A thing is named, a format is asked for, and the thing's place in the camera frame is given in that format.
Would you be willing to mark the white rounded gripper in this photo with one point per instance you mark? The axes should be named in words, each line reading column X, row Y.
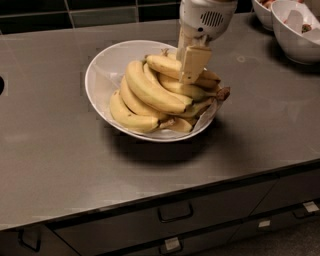
column 204, row 20

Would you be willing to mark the yellow banana under top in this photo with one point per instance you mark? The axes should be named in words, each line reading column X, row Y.
column 195, row 92

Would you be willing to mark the thin banana beside curved one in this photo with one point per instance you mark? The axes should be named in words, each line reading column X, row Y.
column 152, row 77

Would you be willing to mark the long curved yellow banana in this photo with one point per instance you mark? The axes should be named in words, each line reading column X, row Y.
column 149, row 93

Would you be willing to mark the small bottom yellow banana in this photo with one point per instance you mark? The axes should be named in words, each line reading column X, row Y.
column 184, row 125

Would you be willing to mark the large white banana bowl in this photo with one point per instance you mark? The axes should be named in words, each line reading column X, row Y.
column 103, row 77

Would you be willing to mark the white bowl with fruit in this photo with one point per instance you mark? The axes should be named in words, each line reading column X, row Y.
column 262, row 9

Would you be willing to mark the lowest left yellow banana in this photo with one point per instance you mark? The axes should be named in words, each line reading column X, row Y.
column 137, row 123

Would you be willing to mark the white bowl right rear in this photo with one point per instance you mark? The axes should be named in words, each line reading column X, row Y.
column 296, row 30

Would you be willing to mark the dark right drawer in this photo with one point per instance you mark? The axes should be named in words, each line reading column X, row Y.
column 291, row 190

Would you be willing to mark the dark drawer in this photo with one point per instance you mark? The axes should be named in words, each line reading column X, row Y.
column 110, row 232
column 291, row 190
column 213, row 236

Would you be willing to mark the dark lower drawer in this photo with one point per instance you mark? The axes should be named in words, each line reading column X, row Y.
column 213, row 236

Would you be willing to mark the dark upper middle drawer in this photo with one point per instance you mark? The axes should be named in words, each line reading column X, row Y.
column 110, row 232

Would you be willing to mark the dark left cabinet door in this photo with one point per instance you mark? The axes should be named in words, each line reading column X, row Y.
column 51, row 244

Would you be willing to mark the black drawer handle middle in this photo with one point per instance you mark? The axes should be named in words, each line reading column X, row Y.
column 175, row 212

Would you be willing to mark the drawer handle with label bottom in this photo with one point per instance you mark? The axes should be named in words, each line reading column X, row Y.
column 170, row 246

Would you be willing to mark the drawer handle with label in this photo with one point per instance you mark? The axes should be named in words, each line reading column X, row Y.
column 307, row 210
column 170, row 246

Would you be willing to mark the drawer handle with label right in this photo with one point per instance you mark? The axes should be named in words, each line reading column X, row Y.
column 307, row 210

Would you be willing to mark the black handle left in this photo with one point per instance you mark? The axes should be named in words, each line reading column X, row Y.
column 30, row 240

